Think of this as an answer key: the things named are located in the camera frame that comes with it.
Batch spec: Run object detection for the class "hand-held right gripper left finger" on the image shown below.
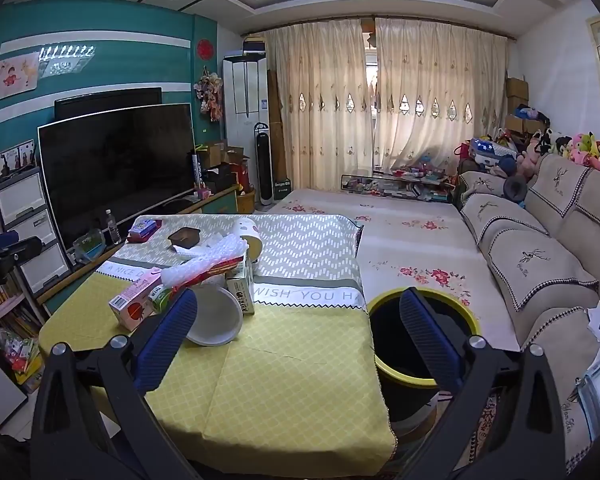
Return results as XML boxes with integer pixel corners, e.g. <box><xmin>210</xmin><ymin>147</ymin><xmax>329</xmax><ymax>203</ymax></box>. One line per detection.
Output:
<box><xmin>30</xmin><ymin>287</ymin><xmax>216</xmax><ymax>480</ymax></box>

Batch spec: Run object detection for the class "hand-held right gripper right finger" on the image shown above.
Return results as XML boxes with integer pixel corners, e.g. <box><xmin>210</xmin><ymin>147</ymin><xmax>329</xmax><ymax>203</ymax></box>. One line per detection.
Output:
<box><xmin>399</xmin><ymin>287</ymin><xmax>568</xmax><ymax>480</ymax></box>

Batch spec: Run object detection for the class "green snack packet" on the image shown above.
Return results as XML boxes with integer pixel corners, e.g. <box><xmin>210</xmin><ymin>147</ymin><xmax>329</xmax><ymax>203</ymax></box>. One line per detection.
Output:
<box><xmin>147</xmin><ymin>284</ymin><xmax>176</xmax><ymax>315</ymax></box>

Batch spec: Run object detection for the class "yellow rimmed black trash bin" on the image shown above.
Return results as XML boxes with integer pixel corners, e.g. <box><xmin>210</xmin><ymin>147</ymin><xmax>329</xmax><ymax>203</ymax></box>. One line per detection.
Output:
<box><xmin>367</xmin><ymin>287</ymin><xmax>481</xmax><ymax>441</ymax></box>

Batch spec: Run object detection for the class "pink juice carton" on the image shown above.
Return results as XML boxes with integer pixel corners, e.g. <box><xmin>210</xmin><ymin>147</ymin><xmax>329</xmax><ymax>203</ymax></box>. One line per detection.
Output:
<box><xmin>108</xmin><ymin>267</ymin><xmax>163</xmax><ymax>332</ymax></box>

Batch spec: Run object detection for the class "white printed paper tub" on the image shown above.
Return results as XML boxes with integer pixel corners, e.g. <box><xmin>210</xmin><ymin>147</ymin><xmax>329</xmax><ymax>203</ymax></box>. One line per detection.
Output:
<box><xmin>186</xmin><ymin>284</ymin><xmax>244</xmax><ymax>347</ymax></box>

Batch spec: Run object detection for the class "white plastic wrapper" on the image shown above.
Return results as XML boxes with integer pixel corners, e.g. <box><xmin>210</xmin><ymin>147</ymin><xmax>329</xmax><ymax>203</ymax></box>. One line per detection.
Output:
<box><xmin>160</xmin><ymin>232</ymin><xmax>248</xmax><ymax>288</ymax></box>

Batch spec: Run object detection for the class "white brown milk carton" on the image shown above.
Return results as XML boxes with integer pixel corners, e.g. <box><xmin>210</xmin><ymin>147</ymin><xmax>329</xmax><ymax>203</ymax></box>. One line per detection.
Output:
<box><xmin>224</xmin><ymin>255</ymin><xmax>256</xmax><ymax>316</ymax></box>

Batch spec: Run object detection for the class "red yellow wrapper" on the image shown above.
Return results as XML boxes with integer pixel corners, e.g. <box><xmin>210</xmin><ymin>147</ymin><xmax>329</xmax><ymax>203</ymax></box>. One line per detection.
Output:
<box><xmin>190</xmin><ymin>255</ymin><xmax>246</xmax><ymax>282</ymax></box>

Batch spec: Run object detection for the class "dark plastic tray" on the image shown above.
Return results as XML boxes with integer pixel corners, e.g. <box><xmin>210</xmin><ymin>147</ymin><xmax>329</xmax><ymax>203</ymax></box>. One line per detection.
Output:
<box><xmin>167</xmin><ymin>226</ymin><xmax>202</xmax><ymax>250</ymax></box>

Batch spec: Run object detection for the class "cream paper cup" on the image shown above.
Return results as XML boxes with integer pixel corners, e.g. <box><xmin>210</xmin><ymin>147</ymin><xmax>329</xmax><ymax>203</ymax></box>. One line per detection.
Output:
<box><xmin>235</xmin><ymin>217</ymin><xmax>264</xmax><ymax>266</ymax></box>

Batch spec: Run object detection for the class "white plastic drawer unit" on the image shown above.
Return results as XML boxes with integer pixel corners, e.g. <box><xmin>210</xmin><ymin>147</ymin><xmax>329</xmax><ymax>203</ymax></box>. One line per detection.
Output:
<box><xmin>0</xmin><ymin>165</ymin><xmax>73</xmax><ymax>301</ymax></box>

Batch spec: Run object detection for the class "clear green plastic bag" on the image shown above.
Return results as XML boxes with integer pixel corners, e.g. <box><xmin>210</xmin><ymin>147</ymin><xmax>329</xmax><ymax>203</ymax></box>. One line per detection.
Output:
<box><xmin>72</xmin><ymin>228</ymin><xmax>106</xmax><ymax>263</ymax></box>

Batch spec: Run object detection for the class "pile of books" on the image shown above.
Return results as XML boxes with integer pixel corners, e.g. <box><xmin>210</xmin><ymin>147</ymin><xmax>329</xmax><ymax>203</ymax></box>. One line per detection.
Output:
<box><xmin>0</xmin><ymin>280</ymin><xmax>46</xmax><ymax>393</ymax></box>

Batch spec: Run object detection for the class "clear water bottle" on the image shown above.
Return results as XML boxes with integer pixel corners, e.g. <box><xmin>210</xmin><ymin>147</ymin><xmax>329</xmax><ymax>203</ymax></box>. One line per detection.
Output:
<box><xmin>105</xmin><ymin>209</ymin><xmax>122</xmax><ymax>246</ymax></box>

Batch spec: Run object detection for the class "white floral floor mat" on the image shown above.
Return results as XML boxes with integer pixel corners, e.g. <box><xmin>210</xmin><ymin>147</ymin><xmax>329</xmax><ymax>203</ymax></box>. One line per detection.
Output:
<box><xmin>267</xmin><ymin>187</ymin><xmax>521</xmax><ymax>353</ymax></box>

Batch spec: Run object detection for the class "blue pink tissue pack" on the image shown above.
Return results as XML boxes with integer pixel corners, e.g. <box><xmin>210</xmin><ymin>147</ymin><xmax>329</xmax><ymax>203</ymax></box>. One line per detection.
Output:
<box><xmin>126</xmin><ymin>218</ymin><xmax>162</xmax><ymax>244</ymax></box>

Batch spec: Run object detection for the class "large black television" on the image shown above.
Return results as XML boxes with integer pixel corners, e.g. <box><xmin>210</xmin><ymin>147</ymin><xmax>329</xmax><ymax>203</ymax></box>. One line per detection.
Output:
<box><xmin>37</xmin><ymin>102</ymin><xmax>197</xmax><ymax>251</ymax></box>

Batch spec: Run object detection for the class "yellow green printed tablecloth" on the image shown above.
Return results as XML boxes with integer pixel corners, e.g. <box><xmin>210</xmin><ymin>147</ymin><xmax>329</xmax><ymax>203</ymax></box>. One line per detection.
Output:
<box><xmin>39</xmin><ymin>212</ymin><xmax>398</xmax><ymax>463</ymax></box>

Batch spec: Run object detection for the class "beige fabric sofa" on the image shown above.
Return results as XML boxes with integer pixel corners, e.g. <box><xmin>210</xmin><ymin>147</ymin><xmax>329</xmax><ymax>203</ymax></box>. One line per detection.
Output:
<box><xmin>452</xmin><ymin>152</ymin><xmax>600</xmax><ymax>476</ymax></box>

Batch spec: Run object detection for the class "pale blue plastic bag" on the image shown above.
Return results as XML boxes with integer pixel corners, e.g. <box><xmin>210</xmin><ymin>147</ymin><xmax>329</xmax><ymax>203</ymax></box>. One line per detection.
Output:
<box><xmin>575</xmin><ymin>345</ymin><xmax>600</xmax><ymax>413</ymax></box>

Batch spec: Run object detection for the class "black tower fan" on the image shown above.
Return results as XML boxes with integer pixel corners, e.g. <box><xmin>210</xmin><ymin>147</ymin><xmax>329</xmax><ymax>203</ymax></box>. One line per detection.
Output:
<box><xmin>253</xmin><ymin>122</ymin><xmax>276</xmax><ymax>211</ymax></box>

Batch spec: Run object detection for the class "brown cardboard box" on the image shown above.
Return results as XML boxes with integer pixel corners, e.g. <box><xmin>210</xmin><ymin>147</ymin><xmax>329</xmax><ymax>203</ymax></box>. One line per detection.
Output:
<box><xmin>200</xmin><ymin>140</ymin><xmax>246</xmax><ymax>171</ymax></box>

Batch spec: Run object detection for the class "blue white bag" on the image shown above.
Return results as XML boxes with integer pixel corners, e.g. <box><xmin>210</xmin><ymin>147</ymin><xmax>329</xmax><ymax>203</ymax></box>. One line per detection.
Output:
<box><xmin>470</xmin><ymin>137</ymin><xmax>518</xmax><ymax>162</ymax></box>

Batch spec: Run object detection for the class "hanging flower decoration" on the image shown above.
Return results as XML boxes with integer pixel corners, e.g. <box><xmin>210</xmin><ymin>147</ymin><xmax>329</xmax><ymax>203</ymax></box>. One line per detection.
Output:
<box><xmin>194</xmin><ymin>67</ymin><xmax>224</xmax><ymax>122</ymax></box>

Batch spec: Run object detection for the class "pile of plush toys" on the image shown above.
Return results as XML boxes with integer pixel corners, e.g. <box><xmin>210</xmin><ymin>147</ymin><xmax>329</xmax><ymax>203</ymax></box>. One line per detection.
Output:
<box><xmin>517</xmin><ymin>127</ymin><xmax>600</xmax><ymax>176</ymax></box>

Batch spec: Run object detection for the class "cream patterned curtain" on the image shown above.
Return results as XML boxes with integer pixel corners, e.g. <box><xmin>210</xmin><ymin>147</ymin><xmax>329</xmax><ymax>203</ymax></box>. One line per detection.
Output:
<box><xmin>252</xmin><ymin>20</ymin><xmax>376</xmax><ymax>191</ymax></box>
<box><xmin>375</xmin><ymin>17</ymin><xmax>508</xmax><ymax>171</ymax></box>

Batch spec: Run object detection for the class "stack of cardboard boxes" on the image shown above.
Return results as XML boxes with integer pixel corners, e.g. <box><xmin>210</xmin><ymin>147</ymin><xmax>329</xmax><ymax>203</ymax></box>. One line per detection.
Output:
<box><xmin>504</xmin><ymin>77</ymin><xmax>529</xmax><ymax>133</ymax></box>

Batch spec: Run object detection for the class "white standing air conditioner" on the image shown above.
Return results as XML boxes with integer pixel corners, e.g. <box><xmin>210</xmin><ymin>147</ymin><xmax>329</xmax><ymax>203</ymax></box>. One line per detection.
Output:
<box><xmin>222</xmin><ymin>52</ymin><xmax>272</xmax><ymax>201</ymax></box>

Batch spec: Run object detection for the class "small photo frame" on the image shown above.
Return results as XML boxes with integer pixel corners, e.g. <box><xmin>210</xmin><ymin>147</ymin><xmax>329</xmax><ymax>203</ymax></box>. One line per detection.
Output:
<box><xmin>0</xmin><ymin>140</ymin><xmax>36</xmax><ymax>176</ymax></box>

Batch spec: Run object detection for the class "cartoon wall poster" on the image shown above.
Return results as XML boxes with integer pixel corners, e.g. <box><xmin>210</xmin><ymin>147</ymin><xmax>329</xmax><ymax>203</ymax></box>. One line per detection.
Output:
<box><xmin>0</xmin><ymin>55</ymin><xmax>41</xmax><ymax>102</ymax></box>

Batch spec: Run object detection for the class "black wall-mounted screen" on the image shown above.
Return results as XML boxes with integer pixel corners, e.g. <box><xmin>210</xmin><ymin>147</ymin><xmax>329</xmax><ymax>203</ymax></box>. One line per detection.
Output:
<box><xmin>54</xmin><ymin>87</ymin><xmax>163</xmax><ymax>121</ymax></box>

